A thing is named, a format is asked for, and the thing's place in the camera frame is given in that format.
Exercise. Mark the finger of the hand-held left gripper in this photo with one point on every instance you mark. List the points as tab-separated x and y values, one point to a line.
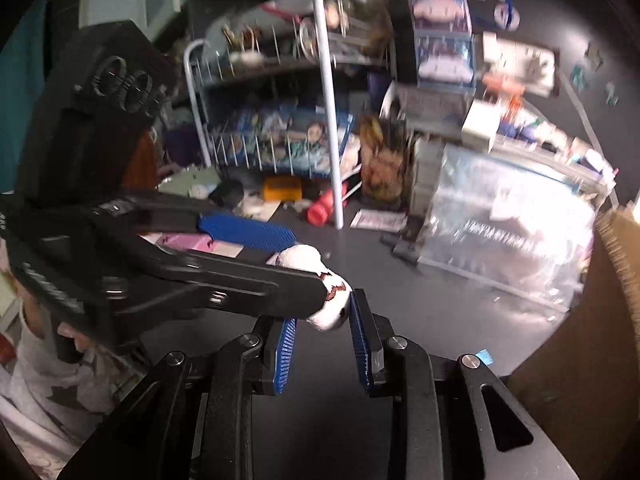
240	282
245	232

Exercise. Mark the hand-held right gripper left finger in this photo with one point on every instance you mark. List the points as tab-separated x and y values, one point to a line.
285	355

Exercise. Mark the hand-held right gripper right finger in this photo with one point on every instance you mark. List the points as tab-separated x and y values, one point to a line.
362	345

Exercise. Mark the white plush toy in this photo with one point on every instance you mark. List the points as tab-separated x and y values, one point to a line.
306	257

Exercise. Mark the person's left forearm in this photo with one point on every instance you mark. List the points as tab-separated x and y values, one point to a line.
65	395

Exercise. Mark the person's left hand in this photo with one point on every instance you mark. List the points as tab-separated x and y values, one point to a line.
75	342

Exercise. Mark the black round container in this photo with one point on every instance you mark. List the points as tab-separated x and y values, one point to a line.
227	194

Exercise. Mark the pink card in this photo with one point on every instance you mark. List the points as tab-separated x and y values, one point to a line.
200	245

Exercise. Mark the orange box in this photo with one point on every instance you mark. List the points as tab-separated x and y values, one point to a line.
282	189

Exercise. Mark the orange brown bag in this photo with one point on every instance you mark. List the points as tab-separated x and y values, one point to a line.
142	160

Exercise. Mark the grey green cloth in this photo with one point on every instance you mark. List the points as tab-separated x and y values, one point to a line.
187	182

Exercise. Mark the teal curtain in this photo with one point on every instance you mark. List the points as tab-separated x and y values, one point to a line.
22	100

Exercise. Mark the red bottle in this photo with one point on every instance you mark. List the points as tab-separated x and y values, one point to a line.
325	205

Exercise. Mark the printed picture box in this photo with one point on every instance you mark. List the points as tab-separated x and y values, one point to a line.
285	140

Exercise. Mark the small black tool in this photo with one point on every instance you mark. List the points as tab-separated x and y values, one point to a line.
400	250

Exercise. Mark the small blue tag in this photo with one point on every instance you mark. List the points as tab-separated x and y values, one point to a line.
484	356

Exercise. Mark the pink card pack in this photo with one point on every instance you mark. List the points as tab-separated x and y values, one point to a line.
377	220

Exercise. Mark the clear plastic bag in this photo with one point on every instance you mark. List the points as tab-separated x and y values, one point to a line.
510	230

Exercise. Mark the cardboard box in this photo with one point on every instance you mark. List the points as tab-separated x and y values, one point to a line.
575	385

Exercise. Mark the small white box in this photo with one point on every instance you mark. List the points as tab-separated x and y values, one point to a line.
481	127

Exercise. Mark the printed blanket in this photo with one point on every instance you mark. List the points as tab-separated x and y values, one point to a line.
35	440

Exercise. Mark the blue printed package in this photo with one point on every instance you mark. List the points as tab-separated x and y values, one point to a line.
445	62

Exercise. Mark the red printed box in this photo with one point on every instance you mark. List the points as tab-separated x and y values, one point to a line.
502	87

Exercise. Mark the purple printed package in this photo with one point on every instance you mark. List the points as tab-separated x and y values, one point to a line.
440	7

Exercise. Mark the white printed card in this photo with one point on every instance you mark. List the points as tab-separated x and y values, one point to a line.
522	65

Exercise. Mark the round badge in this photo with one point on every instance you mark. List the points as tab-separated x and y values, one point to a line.
506	15

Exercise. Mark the small wall sticker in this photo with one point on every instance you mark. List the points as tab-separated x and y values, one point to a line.
595	54
578	79
611	94

